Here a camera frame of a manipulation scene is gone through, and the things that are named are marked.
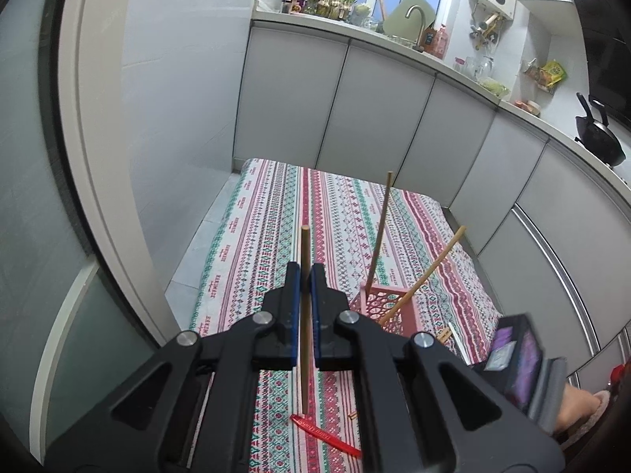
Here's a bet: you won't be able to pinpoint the wooden chopstick leaning in holder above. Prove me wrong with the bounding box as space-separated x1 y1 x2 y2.
377 225 466 326

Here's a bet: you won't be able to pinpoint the wooden chopstick pair upper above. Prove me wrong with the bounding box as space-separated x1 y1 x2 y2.
436 327 454 345

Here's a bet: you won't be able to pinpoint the wooden chopstick upright in holder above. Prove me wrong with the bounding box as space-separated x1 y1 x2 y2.
366 171 394 294

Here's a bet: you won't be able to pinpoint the white kitchen cabinets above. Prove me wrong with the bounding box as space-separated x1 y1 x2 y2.
233 9 630 384

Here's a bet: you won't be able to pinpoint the kitchen faucet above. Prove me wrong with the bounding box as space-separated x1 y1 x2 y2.
405 4 433 51

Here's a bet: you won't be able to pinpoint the pink perforated utensil holder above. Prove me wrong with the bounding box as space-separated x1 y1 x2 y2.
357 281 426 339

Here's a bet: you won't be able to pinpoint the red plastic spoon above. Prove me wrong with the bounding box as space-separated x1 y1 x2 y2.
290 414 362 459

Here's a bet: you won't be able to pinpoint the operator hand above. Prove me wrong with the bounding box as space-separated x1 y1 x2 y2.
554 383 611 434

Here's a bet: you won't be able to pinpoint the yellow snack bag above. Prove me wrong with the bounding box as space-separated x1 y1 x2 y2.
538 60 567 91

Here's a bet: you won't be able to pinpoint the green cutting board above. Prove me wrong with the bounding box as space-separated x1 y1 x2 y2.
383 0 436 43

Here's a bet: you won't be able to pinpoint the patterned striped tablecloth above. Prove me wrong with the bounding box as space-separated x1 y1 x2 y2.
190 159 498 472

